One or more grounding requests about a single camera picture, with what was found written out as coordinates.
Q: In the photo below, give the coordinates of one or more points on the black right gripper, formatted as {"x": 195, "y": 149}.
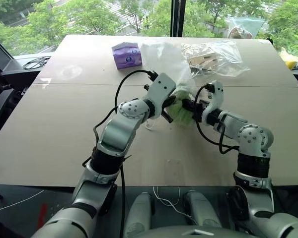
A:
{"x": 194, "y": 107}

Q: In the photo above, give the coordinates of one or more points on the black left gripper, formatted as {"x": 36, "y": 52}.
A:
{"x": 163, "y": 108}

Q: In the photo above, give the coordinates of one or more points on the light green towel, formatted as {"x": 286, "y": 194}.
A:
{"x": 181, "y": 114}

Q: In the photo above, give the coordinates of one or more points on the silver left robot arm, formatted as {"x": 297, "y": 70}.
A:
{"x": 119, "y": 131}

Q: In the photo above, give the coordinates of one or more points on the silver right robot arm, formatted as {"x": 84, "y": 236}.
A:
{"x": 250, "y": 134}

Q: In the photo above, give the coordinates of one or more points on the clear bag with cardboard pieces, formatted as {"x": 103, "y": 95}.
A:
{"x": 213, "y": 62}

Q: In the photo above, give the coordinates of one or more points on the clear plastic bag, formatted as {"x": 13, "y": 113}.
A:
{"x": 243, "y": 29}

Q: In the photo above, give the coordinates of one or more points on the purple tissue pack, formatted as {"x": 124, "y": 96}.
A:
{"x": 126, "y": 57}

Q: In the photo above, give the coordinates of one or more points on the grey rounded robot shell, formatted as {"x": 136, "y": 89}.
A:
{"x": 201, "y": 210}
{"x": 139, "y": 215}

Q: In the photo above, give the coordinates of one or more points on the yellow soft object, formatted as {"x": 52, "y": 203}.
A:
{"x": 289, "y": 60}

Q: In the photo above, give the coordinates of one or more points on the grey robot torso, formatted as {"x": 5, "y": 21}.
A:
{"x": 188, "y": 233}

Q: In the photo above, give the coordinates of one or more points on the black chair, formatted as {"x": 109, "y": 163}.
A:
{"x": 0, "y": 96}

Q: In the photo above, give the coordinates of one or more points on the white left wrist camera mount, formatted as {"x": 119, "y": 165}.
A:
{"x": 161, "y": 89}

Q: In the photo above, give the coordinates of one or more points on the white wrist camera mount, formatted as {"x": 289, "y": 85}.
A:
{"x": 215, "y": 99}
{"x": 161, "y": 89}

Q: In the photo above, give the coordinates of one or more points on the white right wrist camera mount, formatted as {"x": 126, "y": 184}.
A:
{"x": 215, "y": 99}

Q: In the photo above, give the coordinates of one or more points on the dark window frame post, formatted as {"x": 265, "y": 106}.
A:
{"x": 177, "y": 17}

